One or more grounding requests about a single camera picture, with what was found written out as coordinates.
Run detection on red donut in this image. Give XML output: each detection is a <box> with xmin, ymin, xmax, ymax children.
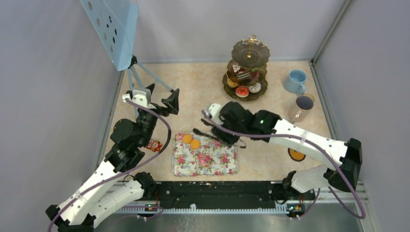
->
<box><xmin>235</xmin><ymin>86</ymin><xmax>249</xmax><ymax>98</ymax></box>

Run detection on metal tongs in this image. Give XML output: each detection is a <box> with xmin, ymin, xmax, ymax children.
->
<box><xmin>192</xmin><ymin>119</ymin><xmax>247</xmax><ymax>149</ymax></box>

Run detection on orange bun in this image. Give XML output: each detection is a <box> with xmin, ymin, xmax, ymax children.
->
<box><xmin>227</xmin><ymin>78</ymin><xmax>238</xmax><ymax>88</ymax></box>

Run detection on white striped donut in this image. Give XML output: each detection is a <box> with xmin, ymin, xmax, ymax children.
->
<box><xmin>248</xmin><ymin>83</ymin><xmax>262</xmax><ymax>93</ymax></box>

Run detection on orange macaron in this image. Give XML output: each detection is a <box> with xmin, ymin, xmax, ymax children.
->
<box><xmin>182</xmin><ymin>134</ymin><xmax>193</xmax><ymax>144</ymax></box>
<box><xmin>190</xmin><ymin>139</ymin><xmax>201</xmax><ymax>149</ymax></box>

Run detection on pink frosted donut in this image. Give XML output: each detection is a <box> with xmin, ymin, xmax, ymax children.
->
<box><xmin>251</xmin><ymin>72</ymin><xmax>260</xmax><ymax>81</ymax></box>

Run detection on chocolate cake slice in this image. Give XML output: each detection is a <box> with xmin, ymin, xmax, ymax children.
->
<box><xmin>232</xmin><ymin>64</ymin><xmax>241</xmax><ymax>73</ymax></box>

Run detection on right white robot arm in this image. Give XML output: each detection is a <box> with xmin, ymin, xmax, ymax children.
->
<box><xmin>202</xmin><ymin>101</ymin><xmax>363</xmax><ymax>200</ymax></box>

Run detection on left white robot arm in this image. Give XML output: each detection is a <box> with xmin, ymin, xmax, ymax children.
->
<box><xmin>46</xmin><ymin>84</ymin><xmax>180</xmax><ymax>232</ymax></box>

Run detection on red owl toy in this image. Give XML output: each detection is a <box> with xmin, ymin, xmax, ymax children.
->
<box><xmin>146</xmin><ymin>139</ymin><xmax>163</xmax><ymax>152</ymax></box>

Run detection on three-tier dark cake stand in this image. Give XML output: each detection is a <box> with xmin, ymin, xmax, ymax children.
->
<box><xmin>222</xmin><ymin>34</ymin><xmax>270</xmax><ymax>102</ymax></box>

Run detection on floral serving tray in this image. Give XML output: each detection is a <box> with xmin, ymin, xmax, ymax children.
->
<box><xmin>172</xmin><ymin>132</ymin><xmax>239</xmax><ymax>177</ymax></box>

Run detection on light blue mug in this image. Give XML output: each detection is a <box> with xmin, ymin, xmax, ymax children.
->
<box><xmin>283</xmin><ymin>69</ymin><xmax>307</xmax><ymax>95</ymax></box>

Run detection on pink mug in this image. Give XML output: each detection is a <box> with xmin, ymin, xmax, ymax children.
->
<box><xmin>288</xmin><ymin>93</ymin><xmax>315</xmax><ymax>124</ymax></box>

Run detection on blue perforated board stand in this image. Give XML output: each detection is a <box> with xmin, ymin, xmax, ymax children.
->
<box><xmin>80</xmin><ymin>0</ymin><xmax>174</xmax><ymax>93</ymax></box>

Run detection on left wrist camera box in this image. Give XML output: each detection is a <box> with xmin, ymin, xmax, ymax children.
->
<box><xmin>122</xmin><ymin>87</ymin><xmax>154</xmax><ymax>109</ymax></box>

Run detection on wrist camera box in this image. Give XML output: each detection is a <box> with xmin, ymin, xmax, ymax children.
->
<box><xmin>122</xmin><ymin>87</ymin><xmax>154</xmax><ymax>109</ymax></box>
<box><xmin>205</xmin><ymin>103</ymin><xmax>223</xmax><ymax>125</ymax></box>

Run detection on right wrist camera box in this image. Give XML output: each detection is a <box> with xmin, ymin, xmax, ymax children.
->
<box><xmin>205</xmin><ymin>103</ymin><xmax>223</xmax><ymax>125</ymax></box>

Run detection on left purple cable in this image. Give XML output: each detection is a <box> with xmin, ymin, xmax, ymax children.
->
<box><xmin>47</xmin><ymin>98</ymin><xmax>172</xmax><ymax>232</ymax></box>

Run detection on purple cable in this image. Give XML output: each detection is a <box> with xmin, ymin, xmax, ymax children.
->
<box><xmin>202</xmin><ymin>109</ymin><xmax>366</xmax><ymax>220</ymax></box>
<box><xmin>47</xmin><ymin>98</ymin><xmax>172</xmax><ymax>232</ymax></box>

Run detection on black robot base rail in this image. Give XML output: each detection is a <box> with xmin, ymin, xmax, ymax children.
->
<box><xmin>147</xmin><ymin>181</ymin><xmax>315</xmax><ymax>209</ymax></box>

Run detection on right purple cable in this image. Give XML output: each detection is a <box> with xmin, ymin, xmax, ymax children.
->
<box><xmin>202</xmin><ymin>109</ymin><xmax>366</xmax><ymax>220</ymax></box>

